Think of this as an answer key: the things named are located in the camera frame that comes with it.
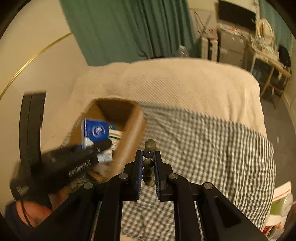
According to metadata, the grey drawer cabinet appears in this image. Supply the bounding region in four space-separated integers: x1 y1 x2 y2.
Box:
217 24 250 67

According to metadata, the green checkered cloth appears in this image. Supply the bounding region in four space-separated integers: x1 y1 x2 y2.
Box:
121 102 276 240

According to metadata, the white round fan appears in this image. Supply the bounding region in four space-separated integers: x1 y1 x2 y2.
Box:
255 19 275 46

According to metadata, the black wall television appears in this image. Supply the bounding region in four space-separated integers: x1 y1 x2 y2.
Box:
218 1 256 31

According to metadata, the white radiator heater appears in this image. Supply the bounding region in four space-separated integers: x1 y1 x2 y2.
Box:
201 37 218 62

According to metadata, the brown cardboard box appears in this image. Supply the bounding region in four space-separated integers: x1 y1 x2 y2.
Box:
63 98 146 181

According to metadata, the left hand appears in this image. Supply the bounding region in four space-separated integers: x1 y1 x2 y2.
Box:
16 201 52 227

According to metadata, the wooden side desk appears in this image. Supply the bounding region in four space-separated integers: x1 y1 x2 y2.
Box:
242 44 292 98

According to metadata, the white green medicine box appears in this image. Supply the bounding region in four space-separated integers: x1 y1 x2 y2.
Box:
108 125 123 151

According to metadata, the dark bead bracelet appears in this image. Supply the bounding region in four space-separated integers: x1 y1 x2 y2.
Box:
142 138 157 188

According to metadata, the large green curtain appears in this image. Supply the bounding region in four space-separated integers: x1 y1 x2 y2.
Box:
60 1 197 66

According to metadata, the black bag on desk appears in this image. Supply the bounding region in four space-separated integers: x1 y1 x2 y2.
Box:
278 45 291 67

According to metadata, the blue white tissue box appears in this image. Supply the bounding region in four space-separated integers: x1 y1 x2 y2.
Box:
81 118 113 163

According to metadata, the small green curtain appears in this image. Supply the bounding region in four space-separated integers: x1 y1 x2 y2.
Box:
258 0 292 49

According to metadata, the cream bed blanket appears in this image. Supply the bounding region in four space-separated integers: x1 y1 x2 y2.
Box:
41 57 268 149

